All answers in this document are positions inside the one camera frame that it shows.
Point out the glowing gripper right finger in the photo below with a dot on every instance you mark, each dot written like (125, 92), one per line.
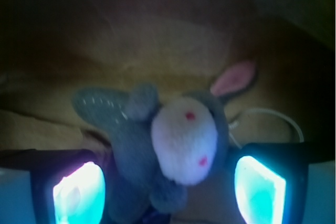
(286, 183)

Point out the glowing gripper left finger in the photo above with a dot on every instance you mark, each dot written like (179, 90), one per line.
(51, 186)

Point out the gray plush bunny toy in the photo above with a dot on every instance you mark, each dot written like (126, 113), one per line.
(161, 149)

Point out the brown paper bag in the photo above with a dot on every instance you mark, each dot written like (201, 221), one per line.
(52, 48)

